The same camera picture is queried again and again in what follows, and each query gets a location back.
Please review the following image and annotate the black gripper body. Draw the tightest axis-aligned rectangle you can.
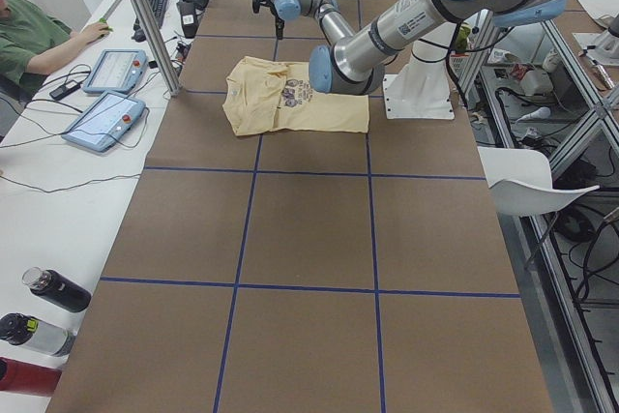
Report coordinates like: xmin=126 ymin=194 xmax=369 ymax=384
xmin=251 ymin=0 xmax=271 ymax=14

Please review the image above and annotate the cream long-sleeve printed shirt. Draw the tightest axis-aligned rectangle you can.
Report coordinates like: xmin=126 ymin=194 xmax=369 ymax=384
xmin=222 ymin=56 xmax=369 ymax=136

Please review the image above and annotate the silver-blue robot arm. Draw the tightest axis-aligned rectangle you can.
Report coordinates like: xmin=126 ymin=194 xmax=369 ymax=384
xmin=309 ymin=0 xmax=567 ymax=96
xmin=251 ymin=0 xmax=356 ymax=44

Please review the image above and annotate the far blue teach pendant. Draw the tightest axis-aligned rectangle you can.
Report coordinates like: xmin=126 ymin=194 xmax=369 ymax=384
xmin=81 ymin=49 xmax=148 ymax=95

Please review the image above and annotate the blue teach pendant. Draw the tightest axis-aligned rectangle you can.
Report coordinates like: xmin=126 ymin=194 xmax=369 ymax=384
xmin=61 ymin=91 xmax=146 ymax=153
xmin=81 ymin=49 xmax=148 ymax=95

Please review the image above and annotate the near blue teach pendant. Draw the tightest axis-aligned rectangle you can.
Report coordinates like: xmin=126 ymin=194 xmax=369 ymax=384
xmin=61 ymin=91 xmax=146 ymax=153

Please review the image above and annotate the black smartphone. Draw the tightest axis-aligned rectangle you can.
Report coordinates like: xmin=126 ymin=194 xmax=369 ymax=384
xmin=49 ymin=80 xmax=81 ymax=101

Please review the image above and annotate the person in green shirt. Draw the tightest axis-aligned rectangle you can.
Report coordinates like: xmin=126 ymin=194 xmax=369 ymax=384
xmin=1 ymin=0 xmax=111 ymax=98

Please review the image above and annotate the brown table cover mat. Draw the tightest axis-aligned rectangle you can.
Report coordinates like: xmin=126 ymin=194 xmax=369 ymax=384
xmin=48 ymin=0 xmax=552 ymax=412

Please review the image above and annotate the white plastic chair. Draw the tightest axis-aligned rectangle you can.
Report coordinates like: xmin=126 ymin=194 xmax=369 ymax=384
xmin=478 ymin=147 xmax=600 ymax=217

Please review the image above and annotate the black bottle clear cap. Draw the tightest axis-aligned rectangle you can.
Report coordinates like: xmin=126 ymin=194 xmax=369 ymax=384
xmin=22 ymin=267 xmax=91 ymax=313

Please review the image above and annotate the silver bottle black cap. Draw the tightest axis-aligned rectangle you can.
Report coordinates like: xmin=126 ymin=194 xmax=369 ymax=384
xmin=1 ymin=313 xmax=75 ymax=357

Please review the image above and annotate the red bottle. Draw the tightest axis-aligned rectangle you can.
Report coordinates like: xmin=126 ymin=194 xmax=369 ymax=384
xmin=1 ymin=357 xmax=62 ymax=397

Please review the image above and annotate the aluminium frame post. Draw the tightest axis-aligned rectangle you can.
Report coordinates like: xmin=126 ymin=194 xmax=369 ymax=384
xmin=131 ymin=0 xmax=181 ymax=97

